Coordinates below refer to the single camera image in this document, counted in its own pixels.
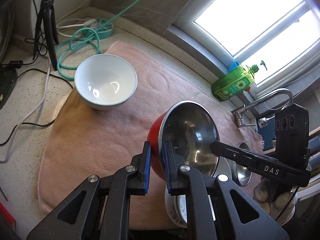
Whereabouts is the large stainless steel bowl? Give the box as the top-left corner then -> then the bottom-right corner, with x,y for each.
213,156 -> 252,187

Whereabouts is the red bowl steel inside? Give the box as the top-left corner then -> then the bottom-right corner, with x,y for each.
147,100 -> 220,180

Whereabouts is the white plate with grey pattern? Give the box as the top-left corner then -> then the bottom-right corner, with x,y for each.
177,195 -> 187,224

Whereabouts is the gloved right hand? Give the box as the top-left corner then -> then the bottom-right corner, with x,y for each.
253,178 -> 298,226

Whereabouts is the floral plate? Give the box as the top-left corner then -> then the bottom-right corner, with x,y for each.
164,189 -> 187,228

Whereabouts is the chrome sink faucet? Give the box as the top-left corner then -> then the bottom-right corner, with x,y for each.
231,88 -> 293,128

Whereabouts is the pink cloth mat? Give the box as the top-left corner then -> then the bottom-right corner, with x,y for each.
37,41 -> 263,213

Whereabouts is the green dish soap bottle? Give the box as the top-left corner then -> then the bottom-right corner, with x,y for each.
211,60 -> 267,102

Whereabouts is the blue ribbed sponge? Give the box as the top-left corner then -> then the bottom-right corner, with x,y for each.
228,61 -> 240,72

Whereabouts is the white bowl teal outside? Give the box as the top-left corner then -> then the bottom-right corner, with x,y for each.
74,54 -> 138,110

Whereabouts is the black charger device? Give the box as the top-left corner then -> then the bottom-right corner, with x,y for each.
0,60 -> 23,109

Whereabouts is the teal round power strip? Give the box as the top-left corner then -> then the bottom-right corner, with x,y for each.
84,18 -> 114,40

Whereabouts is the black tripod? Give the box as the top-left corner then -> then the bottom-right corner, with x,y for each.
34,0 -> 59,71

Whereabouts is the window frame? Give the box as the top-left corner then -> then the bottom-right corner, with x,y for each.
173,0 -> 319,97

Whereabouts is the black cable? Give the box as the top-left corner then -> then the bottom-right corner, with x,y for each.
0,0 -> 74,147

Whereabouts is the teal power cable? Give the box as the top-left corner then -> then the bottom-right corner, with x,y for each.
55,0 -> 160,81

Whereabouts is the white plug and cable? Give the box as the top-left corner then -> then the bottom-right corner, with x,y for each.
0,0 -> 98,164

